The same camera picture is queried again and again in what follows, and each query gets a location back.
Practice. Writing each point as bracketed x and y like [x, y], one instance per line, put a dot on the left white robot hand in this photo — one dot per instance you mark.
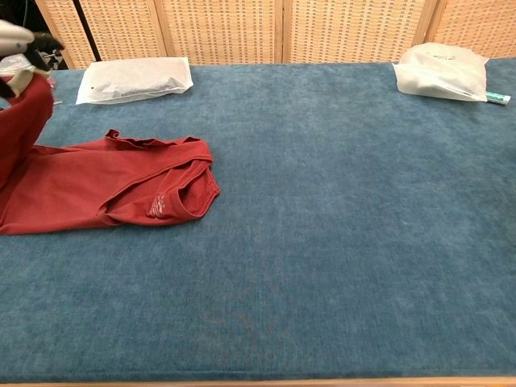
[12, 38]

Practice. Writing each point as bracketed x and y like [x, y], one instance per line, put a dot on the red T-shirt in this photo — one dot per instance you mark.
[80, 189]

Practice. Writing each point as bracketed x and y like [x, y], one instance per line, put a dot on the white plastic bag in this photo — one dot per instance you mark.
[133, 78]

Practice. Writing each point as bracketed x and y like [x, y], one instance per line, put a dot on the rattan folding screen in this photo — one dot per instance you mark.
[221, 28]

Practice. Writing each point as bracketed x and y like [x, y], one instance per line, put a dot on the blue carpet table cover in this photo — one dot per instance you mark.
[322, 282]

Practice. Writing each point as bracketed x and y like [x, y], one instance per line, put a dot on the crumpled white zip bag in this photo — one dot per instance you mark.
[439, 72]

